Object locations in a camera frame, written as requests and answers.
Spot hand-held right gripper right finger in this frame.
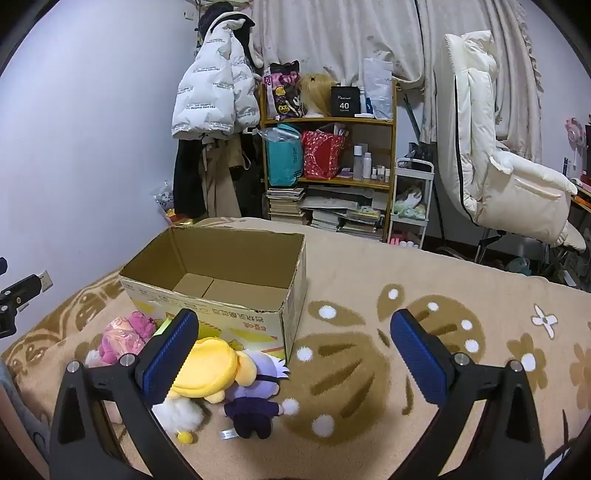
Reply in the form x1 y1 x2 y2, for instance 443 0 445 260
390 308 548 480

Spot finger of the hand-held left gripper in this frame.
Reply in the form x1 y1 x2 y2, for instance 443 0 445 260
0 299 22 339

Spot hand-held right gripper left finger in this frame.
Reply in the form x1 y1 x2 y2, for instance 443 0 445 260
48 308 200 480

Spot yellow plush toy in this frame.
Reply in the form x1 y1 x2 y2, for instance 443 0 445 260
168 337 257 404

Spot pink plush toy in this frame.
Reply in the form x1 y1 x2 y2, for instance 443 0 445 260
98 311 160 366

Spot white fluffy plush toy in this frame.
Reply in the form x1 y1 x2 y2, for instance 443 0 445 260
152 397 206 446

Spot purple-dressed plush doll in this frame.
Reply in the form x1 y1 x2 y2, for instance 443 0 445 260
223 348 300 439

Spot cardboard box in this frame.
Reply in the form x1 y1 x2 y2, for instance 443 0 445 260
119 225 309 365

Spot person's left forearm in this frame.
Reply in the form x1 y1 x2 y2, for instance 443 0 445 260
0 357 49 476

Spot beige printed blanket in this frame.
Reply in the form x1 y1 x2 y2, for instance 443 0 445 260
0 216 591 480

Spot clear plastic bag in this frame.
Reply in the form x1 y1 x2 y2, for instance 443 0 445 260
154 180 176 215

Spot plush toys in cart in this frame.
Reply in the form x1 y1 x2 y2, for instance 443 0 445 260
392 185 426 220

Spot black hanging coat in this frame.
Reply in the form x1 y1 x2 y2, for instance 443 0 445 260
173 136 208 220

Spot stack of books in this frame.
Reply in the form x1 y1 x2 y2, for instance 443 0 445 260
265 185 389 241

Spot beige hanging coat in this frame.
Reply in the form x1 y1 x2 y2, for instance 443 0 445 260
203 134 252 217

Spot white trolley cart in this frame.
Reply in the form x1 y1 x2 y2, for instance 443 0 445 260
387 157 435 250

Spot dark hanging garment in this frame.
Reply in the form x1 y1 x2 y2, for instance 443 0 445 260
231 129 266 217

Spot row of cosmetic bottles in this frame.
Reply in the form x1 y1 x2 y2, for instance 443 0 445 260
352 144 391 182

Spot cream reclining chair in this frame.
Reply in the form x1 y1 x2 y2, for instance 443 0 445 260
434 30 589 289

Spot teal shopping bag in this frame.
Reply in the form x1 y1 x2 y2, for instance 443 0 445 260
265 124 305 188

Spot red patterned bag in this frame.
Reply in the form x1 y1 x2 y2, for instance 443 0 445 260
301 130 350 181

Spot wooden desk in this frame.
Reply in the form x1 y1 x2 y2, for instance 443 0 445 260
570 173 591 213

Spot wooden shelf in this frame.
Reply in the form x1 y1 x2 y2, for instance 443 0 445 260
259 78 398 243

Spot black box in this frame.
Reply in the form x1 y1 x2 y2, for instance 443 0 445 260
330 84 361 118

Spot pink desk fan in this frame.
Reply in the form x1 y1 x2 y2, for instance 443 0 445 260
563 116 589 178

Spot white puffer jacket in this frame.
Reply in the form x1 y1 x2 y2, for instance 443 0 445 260
171 11 262 139

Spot white plastic bag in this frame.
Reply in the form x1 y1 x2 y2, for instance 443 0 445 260
362 58 395 121

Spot purple patterned bag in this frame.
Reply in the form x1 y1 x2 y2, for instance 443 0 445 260
263 62 308 121

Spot blonde wig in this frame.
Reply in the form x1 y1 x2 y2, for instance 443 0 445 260
295 73 340 118

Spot beige curtain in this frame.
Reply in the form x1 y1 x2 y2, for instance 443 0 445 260
249 0 543 144

